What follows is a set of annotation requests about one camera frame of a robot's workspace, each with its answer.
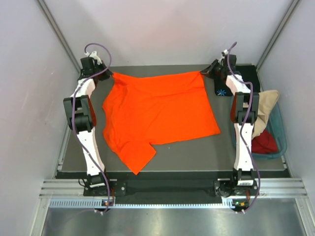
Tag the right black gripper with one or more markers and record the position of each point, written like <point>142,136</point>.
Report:
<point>208,71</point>

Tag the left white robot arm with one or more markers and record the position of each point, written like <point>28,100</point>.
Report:
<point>81,117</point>

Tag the beige t shirt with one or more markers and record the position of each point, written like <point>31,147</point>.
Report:
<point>267,101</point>

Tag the slotted grey cable duct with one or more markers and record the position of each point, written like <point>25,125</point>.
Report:
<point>100,203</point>

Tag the red t shirt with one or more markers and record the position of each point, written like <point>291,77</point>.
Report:
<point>264,144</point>

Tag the teal plastic laundry basket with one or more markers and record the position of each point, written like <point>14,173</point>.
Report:
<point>275,127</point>

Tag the folded black t shirt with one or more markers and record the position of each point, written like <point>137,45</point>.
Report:
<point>248,73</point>

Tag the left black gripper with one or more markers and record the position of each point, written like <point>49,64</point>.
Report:
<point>107,73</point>

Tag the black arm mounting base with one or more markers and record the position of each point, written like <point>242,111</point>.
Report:
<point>155,187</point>

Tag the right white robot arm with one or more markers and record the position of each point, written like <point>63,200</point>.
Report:
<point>243,114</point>

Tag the orange t shirt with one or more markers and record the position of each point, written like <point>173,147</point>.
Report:
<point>144,112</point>

